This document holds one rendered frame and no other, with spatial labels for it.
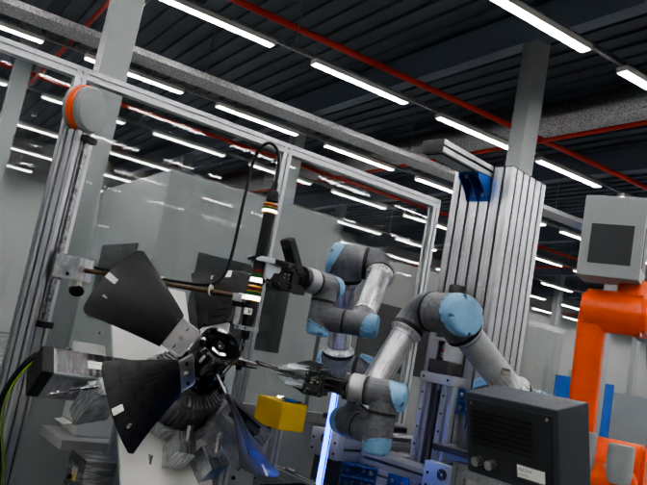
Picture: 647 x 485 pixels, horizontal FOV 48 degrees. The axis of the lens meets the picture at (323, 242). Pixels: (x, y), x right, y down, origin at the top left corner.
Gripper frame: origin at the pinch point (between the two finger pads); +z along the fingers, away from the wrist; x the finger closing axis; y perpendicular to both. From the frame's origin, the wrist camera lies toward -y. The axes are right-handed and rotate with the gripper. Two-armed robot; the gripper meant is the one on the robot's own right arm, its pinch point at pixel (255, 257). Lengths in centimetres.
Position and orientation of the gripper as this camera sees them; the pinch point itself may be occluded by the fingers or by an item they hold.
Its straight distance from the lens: 205.0
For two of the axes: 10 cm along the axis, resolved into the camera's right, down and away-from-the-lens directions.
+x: -7.1, -0.2, 7.0
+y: -1.8, 9.7, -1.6
